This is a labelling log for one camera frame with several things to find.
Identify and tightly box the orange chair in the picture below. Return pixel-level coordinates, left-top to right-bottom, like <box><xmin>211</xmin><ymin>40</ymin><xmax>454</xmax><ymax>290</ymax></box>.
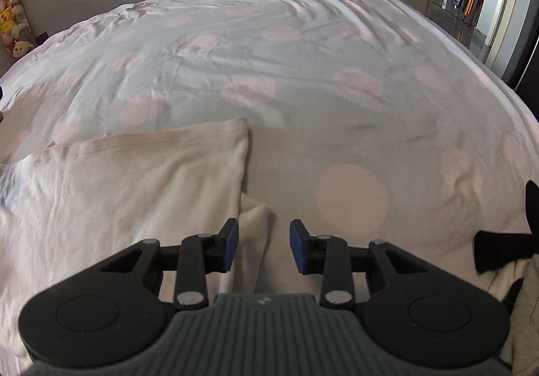
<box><xmin>461</xmin><ymin>0</ymin><xmax>489</xmax><ymax>22</ymax></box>

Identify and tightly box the pink polka dot bed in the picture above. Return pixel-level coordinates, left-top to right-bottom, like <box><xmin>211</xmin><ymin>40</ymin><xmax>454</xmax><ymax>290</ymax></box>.
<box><xmin>0</xmin><ymin>0</ymin><xmax>539</xmax><ymax>376</ymax></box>

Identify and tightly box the column of plush toys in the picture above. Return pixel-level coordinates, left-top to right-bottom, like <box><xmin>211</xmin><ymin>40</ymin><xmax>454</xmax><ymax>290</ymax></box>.
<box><xmin>0</xmin><ymin>0</ymin><xmax>36</xmax><ymax>59</ymax></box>

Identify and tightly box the white door frame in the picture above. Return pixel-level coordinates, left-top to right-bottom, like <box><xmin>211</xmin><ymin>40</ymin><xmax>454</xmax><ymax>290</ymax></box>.
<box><xmin>480</xmin><ymin>0</ymin><xmax>532</xmax><ymax>78</ymax></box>

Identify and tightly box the cream garment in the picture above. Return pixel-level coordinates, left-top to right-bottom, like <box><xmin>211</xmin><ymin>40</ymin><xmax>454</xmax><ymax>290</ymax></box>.
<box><xmin>0</xmin><ymin>117</ymin><xmax>276</xmax><ymax>364</ymax></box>

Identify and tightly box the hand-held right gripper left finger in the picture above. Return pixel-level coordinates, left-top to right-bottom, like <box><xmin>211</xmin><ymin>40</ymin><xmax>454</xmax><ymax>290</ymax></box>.
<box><xmin>100</xmin><ymin>218</ymin><xmax>240</xmax><ymax>311</ymax></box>

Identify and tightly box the black garment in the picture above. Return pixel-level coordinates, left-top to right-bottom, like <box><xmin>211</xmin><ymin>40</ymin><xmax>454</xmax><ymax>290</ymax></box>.
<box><xmin>474</xmin><ymin>180</ymin><xmax>539</xmax><ymax>276</ymax></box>

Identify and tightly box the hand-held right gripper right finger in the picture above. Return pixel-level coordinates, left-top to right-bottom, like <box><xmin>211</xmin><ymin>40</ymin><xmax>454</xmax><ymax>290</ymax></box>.
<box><xmin>289</xmin><ymin>219</ymin><xmax>426</xmax><ymax>311</ymax></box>

